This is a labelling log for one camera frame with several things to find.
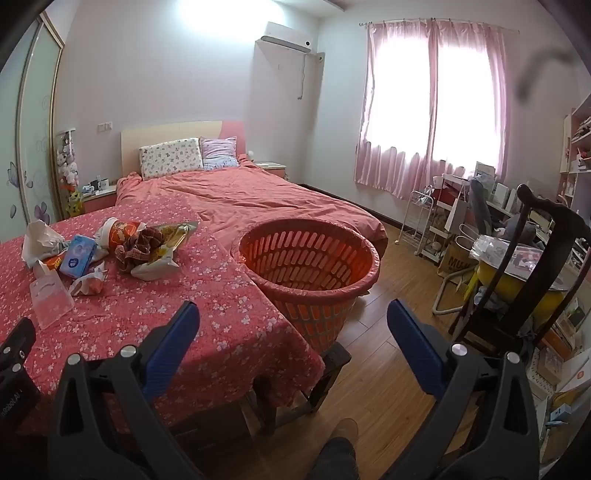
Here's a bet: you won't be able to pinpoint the orange plastic laundry basket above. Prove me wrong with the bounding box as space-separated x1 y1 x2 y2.
238 219 382 354

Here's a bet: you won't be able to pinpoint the dark wooden stool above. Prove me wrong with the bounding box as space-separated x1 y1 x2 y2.
252 342 352 432

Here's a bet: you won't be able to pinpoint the yellow basin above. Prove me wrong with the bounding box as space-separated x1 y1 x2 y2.
475 258 566 324

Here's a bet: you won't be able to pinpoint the grey office chair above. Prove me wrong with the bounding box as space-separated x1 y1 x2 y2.
468 179 495 236

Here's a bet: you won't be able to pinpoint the pink nightstand with book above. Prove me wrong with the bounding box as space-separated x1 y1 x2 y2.
254 161 288 182

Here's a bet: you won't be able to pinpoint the dark wooden chair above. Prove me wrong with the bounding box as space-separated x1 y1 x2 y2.
450 184 591 356

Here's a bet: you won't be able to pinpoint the pink curtain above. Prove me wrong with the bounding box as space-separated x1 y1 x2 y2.
429 21 509 185
355 21 439 193

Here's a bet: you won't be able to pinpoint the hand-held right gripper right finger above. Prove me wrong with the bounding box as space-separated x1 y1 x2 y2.
387 299 555 480

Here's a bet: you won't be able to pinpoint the brown plaid cloth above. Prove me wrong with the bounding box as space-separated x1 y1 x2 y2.
115 226 167 275

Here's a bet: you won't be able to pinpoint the person's leg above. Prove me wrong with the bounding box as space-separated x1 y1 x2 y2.
314 418 360 480

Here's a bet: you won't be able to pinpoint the white crumpled plastic bag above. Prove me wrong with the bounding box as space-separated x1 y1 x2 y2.
21 220 66 268

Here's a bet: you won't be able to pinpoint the wardrobe with butterfly door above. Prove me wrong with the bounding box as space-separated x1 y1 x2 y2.
0 14 65 241

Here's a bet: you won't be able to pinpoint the white paper bag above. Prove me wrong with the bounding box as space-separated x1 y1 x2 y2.
445 191 468 232

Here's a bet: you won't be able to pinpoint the yellow clear plastic wrapper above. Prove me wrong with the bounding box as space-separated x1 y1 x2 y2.
131 220 199 281

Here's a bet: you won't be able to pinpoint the white air conditioner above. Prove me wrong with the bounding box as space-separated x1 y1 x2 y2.
259 21 311 54

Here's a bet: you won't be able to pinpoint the hanging plush toys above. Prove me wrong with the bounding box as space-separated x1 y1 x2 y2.
55 130 84 217

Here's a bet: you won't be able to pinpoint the pink nightstand with mugs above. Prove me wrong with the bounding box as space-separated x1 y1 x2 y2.
81 178 118 215

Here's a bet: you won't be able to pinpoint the blue tissue packet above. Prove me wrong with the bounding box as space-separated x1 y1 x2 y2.
59 234 99 278

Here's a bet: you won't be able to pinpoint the pink and white bookshelf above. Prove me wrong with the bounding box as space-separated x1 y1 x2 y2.
558 95 591 208

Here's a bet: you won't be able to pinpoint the orange snack wrapper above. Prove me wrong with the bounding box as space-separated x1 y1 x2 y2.
35 253 65 274

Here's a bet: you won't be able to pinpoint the pink pillow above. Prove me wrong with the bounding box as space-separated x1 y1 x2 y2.
199 136 241 171

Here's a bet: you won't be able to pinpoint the bed with red cover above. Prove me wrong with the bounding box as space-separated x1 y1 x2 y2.
115 159 389 259

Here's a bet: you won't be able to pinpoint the red and white paper cup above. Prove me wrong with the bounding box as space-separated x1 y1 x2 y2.
95 218 148 253

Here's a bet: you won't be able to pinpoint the white rolling cart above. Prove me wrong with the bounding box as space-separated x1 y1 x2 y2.
398 187 437 257

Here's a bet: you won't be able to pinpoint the beige bed headboard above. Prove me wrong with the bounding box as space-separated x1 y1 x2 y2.
121 121 245 178

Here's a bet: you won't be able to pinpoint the white floral pillow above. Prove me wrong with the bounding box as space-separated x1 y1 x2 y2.
139 137 204 181

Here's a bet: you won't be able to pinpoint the brown paper bag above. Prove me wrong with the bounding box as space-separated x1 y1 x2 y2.
438 235 478 278

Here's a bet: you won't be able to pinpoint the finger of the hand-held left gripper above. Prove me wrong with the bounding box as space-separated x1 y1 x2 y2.
0 318 37 377

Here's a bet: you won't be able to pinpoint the clear plastic package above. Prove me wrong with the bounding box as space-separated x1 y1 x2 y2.
29 268 75 329

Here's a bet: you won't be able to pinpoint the red floral tablecloth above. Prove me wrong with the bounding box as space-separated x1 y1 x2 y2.
0 191 326 437

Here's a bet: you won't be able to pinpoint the curtain rod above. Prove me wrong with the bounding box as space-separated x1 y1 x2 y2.
358 15 520 34

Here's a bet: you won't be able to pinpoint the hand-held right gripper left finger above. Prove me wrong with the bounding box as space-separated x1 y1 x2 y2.
46 300 204 480

